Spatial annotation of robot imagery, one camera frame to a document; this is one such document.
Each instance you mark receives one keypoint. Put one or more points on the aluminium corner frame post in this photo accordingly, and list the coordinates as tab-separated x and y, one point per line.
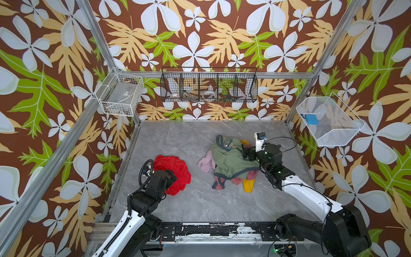
338	33
101	43

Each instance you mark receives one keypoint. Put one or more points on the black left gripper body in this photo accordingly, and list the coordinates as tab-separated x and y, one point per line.
169	183

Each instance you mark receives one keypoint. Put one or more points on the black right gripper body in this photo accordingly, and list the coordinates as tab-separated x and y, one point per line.
247	153

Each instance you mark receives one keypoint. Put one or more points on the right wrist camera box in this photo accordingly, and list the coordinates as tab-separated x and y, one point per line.
260	139

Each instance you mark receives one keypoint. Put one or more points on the blue object in basket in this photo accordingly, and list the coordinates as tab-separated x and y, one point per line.
311	119

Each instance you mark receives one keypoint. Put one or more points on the yellow cloth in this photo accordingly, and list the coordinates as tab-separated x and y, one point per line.
248	185

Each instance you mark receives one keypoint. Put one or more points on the white wire basket left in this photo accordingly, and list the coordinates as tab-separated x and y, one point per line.
119	93

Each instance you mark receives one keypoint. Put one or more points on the aluminium corner frame post left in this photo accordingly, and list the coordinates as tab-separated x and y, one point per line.
101	43

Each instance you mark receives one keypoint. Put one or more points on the aluminium corner frame post right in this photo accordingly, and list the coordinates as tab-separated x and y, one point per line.
338	33

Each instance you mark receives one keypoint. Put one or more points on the white wire basket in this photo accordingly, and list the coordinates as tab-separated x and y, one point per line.
338	123
119	93

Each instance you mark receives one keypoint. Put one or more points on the green t-shirt with print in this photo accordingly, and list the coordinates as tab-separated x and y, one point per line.
227	153

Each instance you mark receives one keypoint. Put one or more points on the dark pink ribbed cloth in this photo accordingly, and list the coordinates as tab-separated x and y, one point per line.
220	182

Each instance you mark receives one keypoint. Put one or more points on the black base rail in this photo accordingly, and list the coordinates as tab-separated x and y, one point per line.
217	233

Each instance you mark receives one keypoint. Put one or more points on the light pink ribbed cloth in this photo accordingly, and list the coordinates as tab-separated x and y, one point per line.
207	163

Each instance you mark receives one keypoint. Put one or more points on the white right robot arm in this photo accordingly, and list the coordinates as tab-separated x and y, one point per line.
340	229

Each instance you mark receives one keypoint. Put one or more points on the black wire basket centre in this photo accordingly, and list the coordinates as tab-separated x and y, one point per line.
208	84

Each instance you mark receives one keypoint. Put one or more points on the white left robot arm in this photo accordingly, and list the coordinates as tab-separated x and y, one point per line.
138	225

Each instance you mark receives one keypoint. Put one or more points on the white wire basket right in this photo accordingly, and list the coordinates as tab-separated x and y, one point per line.
338	123

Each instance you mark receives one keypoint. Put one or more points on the red towel cloth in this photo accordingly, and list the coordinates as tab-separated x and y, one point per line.
179	169

